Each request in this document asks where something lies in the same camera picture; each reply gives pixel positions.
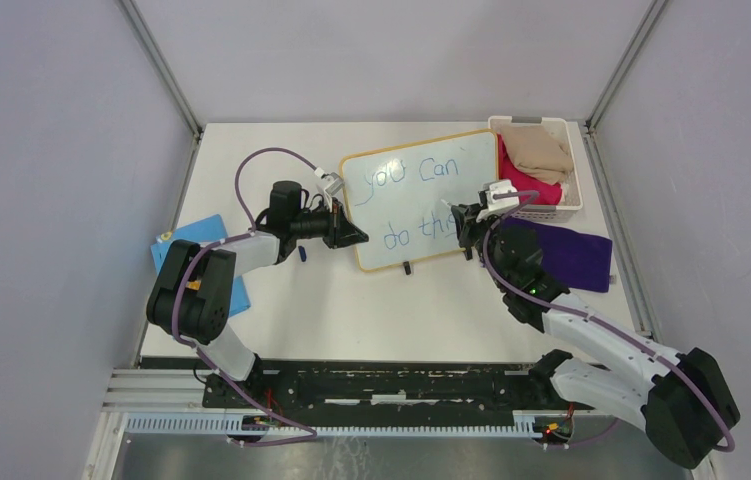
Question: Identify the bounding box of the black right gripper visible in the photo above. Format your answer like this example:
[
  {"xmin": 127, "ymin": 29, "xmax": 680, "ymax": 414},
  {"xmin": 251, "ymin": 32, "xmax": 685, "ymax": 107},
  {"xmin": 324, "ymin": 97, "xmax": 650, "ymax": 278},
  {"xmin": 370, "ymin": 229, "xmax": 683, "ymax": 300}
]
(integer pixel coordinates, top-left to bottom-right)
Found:
[{"xmin": 453, "ymin": 203, "xmax": 511, "ymax": 290}]

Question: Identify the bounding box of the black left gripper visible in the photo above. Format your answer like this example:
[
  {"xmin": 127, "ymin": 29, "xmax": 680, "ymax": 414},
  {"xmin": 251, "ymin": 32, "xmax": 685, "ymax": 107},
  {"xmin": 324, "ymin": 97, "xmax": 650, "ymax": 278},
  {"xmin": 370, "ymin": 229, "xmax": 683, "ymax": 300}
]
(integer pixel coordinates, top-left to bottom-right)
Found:
[{"xmin": 292, "ymin": 198, "xmax": 368, "ymax": 250}]

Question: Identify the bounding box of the yellow framed whiteboard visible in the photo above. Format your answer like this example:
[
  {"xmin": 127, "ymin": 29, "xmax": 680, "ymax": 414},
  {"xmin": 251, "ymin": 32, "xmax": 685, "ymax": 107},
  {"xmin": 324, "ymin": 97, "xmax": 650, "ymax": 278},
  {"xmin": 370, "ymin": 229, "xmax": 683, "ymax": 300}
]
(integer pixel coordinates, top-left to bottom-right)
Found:
[{"xmin": 339, "ymin": 129, "xmax": 499, "ymax": 272}]

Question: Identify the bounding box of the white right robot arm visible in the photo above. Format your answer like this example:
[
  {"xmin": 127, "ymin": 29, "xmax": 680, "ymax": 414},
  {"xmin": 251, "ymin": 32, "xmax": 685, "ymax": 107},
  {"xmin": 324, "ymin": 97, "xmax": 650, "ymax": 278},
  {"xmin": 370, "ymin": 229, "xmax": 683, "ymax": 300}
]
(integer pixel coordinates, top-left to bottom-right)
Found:
[{"xmin": 450, "ymin": 204, "xmax": 741, "ymax": 469}]

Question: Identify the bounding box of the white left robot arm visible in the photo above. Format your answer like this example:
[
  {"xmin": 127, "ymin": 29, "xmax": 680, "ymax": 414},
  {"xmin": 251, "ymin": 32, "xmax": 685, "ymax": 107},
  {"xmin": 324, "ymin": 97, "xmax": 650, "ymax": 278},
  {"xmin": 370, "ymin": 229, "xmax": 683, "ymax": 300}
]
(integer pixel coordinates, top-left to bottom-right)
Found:
[{"xmin": 146, "ymin": 180, "xmax": 369, "ymax": 408}]

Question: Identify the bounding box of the pink cloth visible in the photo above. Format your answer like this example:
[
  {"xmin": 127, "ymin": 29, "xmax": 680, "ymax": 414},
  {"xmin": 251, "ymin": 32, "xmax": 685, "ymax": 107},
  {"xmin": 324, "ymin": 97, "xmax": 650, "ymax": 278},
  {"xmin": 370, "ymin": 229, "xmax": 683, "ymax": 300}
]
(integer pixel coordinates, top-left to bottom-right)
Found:
[{"xmin": 497, "ymin": 134, "xmax": 563, "ymax": 206}]

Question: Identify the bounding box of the white plastic basket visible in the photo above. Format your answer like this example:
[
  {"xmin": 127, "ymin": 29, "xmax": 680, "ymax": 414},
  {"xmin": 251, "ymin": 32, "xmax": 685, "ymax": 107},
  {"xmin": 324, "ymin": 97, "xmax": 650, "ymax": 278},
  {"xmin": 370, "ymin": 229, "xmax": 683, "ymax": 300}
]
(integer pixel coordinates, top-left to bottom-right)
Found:
[{"xmin": 488, "ymin": 115, "xmax": 583, "ymax": 222}]

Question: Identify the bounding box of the beige cloth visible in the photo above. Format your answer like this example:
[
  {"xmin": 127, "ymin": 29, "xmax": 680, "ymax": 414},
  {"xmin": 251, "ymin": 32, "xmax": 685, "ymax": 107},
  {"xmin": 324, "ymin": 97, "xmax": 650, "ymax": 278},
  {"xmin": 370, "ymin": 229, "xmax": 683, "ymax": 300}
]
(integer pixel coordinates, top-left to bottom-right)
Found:
[{"xmin": 499, "ymin": 125, "xmax": 575, "ymax": 185}]

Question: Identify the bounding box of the purple cloth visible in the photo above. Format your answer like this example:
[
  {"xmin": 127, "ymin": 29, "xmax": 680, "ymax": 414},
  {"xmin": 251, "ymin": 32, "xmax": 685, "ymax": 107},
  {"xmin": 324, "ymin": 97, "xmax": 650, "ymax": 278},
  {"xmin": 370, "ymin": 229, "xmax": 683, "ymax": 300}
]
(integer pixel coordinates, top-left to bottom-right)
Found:
[{"xmin": 503, "ymin": 218, "xmax": 613, "ymax": 293}]

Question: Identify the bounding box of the blue patterned cloth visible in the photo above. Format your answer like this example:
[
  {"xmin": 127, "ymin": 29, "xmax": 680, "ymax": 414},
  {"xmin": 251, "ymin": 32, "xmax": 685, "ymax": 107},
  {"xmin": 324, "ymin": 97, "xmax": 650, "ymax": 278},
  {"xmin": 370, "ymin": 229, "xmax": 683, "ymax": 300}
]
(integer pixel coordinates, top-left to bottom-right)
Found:
[{"xmin": 146, "ymin": 214, "xmax": 251, "ymax": 345}]

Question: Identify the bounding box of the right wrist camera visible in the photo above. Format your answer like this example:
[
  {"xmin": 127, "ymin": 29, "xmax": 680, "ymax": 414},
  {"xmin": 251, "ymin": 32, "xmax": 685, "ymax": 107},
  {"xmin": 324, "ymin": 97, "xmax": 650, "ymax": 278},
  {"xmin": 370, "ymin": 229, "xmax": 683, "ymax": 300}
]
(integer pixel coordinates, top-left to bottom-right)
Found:
[{"xmin": 476, "ymin": 179, "xmax": 521, "ymax": 223}]

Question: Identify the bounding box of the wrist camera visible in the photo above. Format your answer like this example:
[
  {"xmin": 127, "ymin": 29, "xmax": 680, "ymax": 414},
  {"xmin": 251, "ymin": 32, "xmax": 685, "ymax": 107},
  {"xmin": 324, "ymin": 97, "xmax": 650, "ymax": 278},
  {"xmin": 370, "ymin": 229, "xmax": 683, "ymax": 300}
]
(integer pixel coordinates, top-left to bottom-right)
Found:
[
  {"xmin": 316, "ymin": 170, "xmax": 344, "ymax": 198},
  {"xmin": 476, "ymin": 179, "xmax": 521, "ymax": 223}
]

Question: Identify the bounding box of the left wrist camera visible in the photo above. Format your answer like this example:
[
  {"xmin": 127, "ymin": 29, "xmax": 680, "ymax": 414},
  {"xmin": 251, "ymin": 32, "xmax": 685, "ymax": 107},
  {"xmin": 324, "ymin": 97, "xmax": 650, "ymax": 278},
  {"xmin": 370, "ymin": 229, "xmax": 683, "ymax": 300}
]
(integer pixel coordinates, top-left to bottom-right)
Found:
[{"xmin": 316, "ymin": 170, "xmax": 344, "ymax": 198}]

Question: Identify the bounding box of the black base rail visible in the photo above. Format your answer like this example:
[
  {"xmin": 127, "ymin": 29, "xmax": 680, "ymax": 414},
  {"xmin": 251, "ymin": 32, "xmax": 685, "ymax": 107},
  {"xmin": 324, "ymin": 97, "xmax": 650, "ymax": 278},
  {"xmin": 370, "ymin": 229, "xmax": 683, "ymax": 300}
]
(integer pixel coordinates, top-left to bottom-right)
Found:
[{"xmin": 240, "ymin": 359, "xmax": 572, "ymax": 427}]

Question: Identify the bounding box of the white cable duct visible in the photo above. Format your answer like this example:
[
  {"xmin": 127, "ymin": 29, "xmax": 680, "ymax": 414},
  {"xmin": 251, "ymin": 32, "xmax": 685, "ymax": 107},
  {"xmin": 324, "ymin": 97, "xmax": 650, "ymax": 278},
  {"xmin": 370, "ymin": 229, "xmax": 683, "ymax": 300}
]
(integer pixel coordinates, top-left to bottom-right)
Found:
[{"xmin": 125, "ymin": 413, "xmax": 541, "ymax": 439}]

